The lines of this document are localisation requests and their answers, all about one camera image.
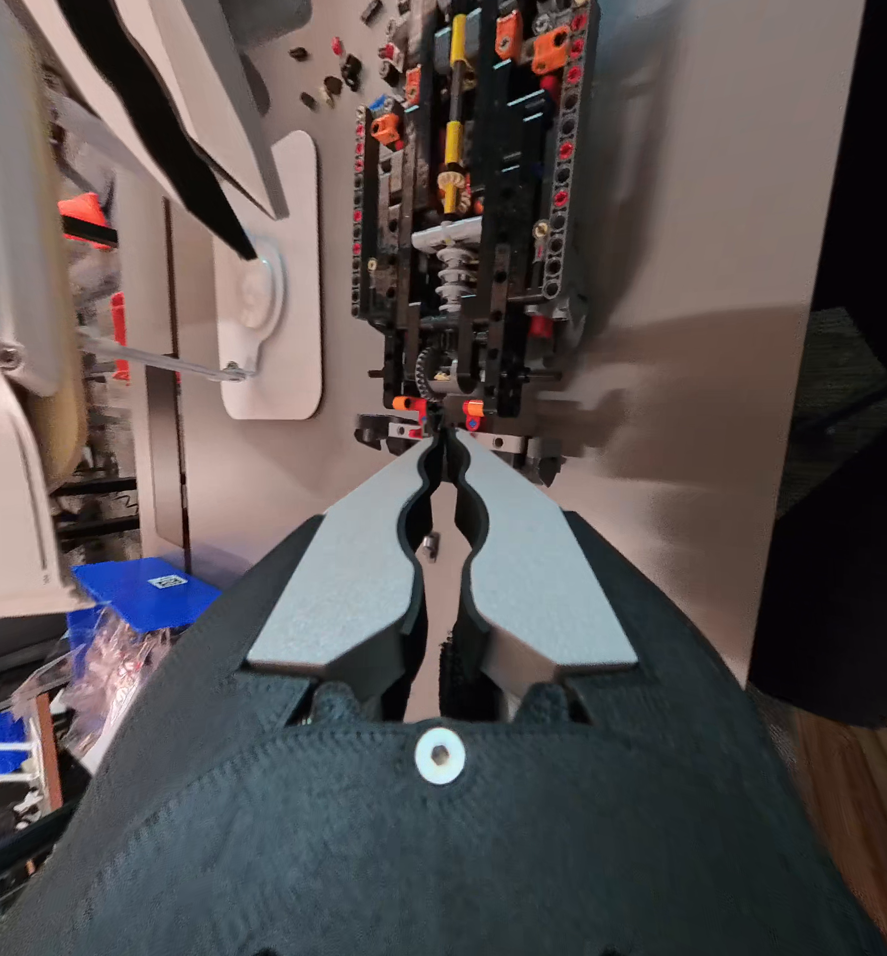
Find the white book stand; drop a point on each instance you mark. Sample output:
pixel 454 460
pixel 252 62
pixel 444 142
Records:
pixel 294 299

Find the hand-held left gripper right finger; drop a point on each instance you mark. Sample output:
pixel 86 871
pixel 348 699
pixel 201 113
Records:
pixel 548 597

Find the black lego connector tan pin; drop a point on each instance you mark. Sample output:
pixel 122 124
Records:
pixel 331 88

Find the grey curved lego piece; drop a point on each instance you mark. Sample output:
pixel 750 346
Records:
pixel 430 545

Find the black lego connector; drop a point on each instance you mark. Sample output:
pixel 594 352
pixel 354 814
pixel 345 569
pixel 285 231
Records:
pixel 351 71

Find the bags of lego pieces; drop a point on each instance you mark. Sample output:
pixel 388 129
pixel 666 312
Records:
pixel 115 672

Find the lego car model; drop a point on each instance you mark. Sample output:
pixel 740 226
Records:
pixel 488 224

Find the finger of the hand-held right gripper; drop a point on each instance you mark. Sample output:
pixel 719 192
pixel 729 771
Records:
pixel 212 89
pixel 92 52

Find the lego instruction booklet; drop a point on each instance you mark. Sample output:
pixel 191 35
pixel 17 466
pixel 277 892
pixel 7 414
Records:
pixel 3 485

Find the blue bin with lego bags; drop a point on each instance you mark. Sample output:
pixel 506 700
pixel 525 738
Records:
pixel 145 590

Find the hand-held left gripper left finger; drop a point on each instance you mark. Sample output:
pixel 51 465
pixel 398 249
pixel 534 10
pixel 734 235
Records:
pixel 339 597

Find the orange traffic cone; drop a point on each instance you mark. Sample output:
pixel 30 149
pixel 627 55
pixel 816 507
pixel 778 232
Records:
pixel 85 216

